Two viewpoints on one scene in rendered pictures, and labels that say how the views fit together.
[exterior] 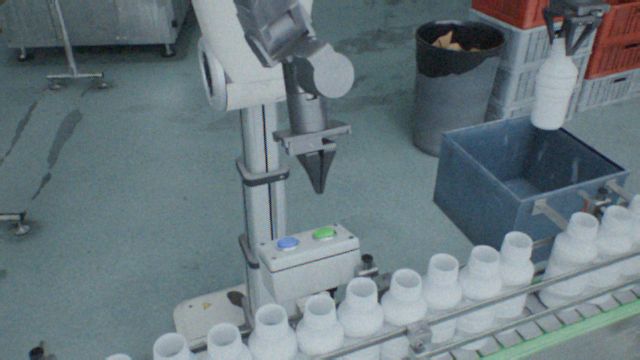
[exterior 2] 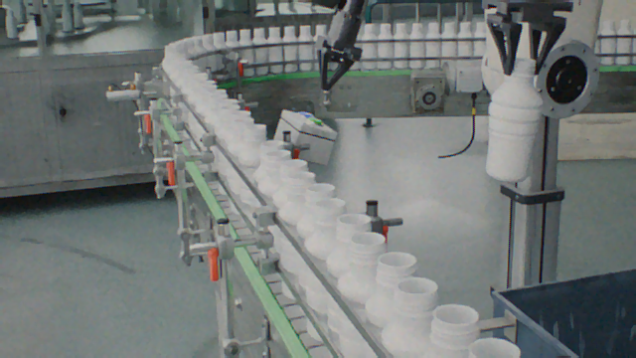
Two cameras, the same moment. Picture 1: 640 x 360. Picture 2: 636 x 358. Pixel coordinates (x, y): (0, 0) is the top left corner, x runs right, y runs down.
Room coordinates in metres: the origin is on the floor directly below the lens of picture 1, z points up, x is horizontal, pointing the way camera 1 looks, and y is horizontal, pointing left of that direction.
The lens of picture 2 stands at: (0.80, -1.50, 1.45)
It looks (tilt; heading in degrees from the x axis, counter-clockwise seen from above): 15 degrees down; 94
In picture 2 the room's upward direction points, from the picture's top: 1 degrees counter-clockwise
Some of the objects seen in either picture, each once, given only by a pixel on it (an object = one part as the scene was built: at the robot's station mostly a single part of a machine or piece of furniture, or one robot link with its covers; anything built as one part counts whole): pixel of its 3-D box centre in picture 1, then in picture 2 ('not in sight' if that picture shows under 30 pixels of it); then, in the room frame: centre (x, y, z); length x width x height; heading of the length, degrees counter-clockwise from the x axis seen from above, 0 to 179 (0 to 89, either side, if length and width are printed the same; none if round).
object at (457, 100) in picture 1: (451, 91); not in sight; (2.75, -0.72, 0.32); 0.45 x 0.45 x 0.64
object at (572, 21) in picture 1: (570, 28); (519, 40); (0.98, -0.45, 1.32); 0.07 x 0.07 x 0.09; 19
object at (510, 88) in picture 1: (523, 66); not in sight; (3.05, -1.19, 0.33); 0.61 x 0.41 x 0.22; 118
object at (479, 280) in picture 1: (475, 297); (245, 166); (0.56, -0.22, 1.08); 0.06 x 0.06 x 0.17
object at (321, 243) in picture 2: not in sight; (331, 269); (0.74, -0.66, 1.08); 0.06 x 0.06 x 0.17
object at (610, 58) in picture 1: (602, 43); not in sight; (3.41, -1.81, 0.33); 0.61 x 0.41 x 0.22; 115
